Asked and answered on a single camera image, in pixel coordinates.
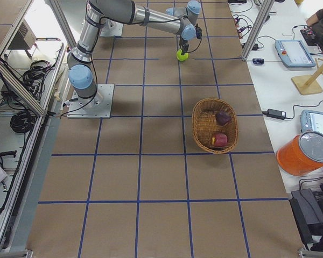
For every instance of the dark red apple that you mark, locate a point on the dark red apple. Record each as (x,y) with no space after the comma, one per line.
(222,118)

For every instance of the aluminium frame post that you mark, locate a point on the aluminium frame post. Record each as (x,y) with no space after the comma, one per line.
(260,20)

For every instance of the lower teach pendant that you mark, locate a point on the lower teach pendant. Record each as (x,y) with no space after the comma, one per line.
(311,120)

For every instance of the green apple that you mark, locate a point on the green apple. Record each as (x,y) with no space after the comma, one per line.
(182,56)

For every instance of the wooden stand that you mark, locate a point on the wooden stand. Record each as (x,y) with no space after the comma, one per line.
(307,84)

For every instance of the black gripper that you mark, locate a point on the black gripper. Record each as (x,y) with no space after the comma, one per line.
(183,41)

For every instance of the orange bucket with lid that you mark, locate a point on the orange bucket with lid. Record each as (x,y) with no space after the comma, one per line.
(303,154)

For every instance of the black equipment case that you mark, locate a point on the black equipment case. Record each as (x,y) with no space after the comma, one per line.
(307,214)

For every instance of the teach pendant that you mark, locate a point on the teach pendant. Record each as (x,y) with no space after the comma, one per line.
(311,120)
(294,54)

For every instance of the black laptop adapter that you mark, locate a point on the black laptop adapter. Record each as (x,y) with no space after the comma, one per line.
(277,114)

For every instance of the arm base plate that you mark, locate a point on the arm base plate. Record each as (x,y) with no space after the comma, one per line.
(93,108)

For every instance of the upper teach pendant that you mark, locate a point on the upper teach pendant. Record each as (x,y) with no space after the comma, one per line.
(294,54)

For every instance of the wicker basket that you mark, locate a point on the wicker basket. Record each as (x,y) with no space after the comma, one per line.
(205,125)

